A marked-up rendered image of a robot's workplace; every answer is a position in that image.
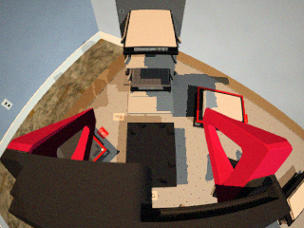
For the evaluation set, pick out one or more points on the black rectangular frame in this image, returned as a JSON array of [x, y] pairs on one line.
[[288, 189]]

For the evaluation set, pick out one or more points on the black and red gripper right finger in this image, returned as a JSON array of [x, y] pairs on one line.
[[262, 153]]

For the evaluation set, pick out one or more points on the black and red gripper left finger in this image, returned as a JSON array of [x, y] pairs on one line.
[[45, 141]]

